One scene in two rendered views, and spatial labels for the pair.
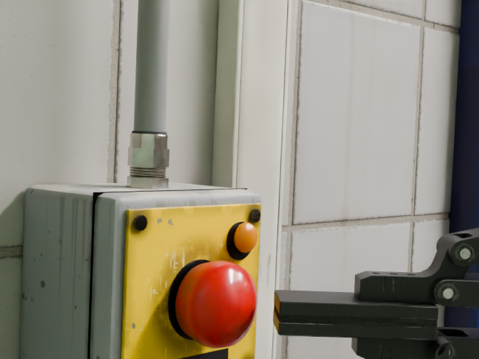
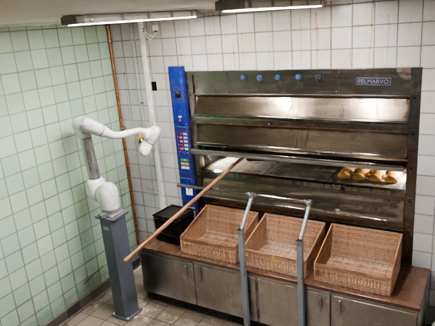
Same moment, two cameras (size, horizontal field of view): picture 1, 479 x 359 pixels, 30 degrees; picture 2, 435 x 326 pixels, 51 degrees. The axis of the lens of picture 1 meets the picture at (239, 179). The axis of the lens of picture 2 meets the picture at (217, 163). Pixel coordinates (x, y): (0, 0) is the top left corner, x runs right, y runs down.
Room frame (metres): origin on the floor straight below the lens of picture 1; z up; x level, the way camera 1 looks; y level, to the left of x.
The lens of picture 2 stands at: (0.29, -4.38, 2.52)
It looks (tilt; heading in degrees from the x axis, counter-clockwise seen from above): 17 degrees down; 79
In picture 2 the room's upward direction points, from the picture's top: 5 degrees counter-clockwise
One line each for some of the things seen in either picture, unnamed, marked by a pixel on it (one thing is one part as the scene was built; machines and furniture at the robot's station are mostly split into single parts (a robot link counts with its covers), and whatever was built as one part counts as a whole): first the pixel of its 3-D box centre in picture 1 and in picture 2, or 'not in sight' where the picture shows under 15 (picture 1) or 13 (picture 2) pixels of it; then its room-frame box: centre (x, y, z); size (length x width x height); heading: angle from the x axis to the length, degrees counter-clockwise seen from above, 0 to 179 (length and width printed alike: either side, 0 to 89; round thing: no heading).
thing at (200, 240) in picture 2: not in sight; (220, 231); (0.97, -0.74, 0.72); 0.56 x 0.49 x 0.28; 137
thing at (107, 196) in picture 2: not in sight; (108, 195); (0.06, -0.61, 1.17); 0.18 x 0.16 x 0.22; 120
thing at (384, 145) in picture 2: not in sight; (290, 138); (1.58, -0.93, 1.54); 1.79 x 0.11 x 0.19; 138
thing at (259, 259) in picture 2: not in sight; (283, 243); (1.42, -1.14, 0.72); 0.56 x 0.49 x 0.28; 137
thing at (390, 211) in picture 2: not in sight; (292, 197); (1.58, -0.93, 1.02); 1.79 x 0.11 x 0.19; 138
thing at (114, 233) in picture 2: not in sight; (120, 264); (0.07, -0.62, 0.50); 0.21 x 0.21 x 1.00; 47
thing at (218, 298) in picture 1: (212, 302); not in sight; (0.41, 0.01, 1.46); 0.04 x 0.04 x 0.04; 48
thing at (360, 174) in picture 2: not in sight; (373, 167); (2.31, -0.99, 1.21); 0.61 x 0.48 x 0.06; 48
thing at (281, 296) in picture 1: (353, 305); not in sight; (0.40, -0.05, 1.46); 0.07 x 0.03 x 0.01; 93
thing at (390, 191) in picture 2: not in sight; (292, 181); (1.60, -0.91, 1.16); 1.80 x 0.06 x 0.04; 138
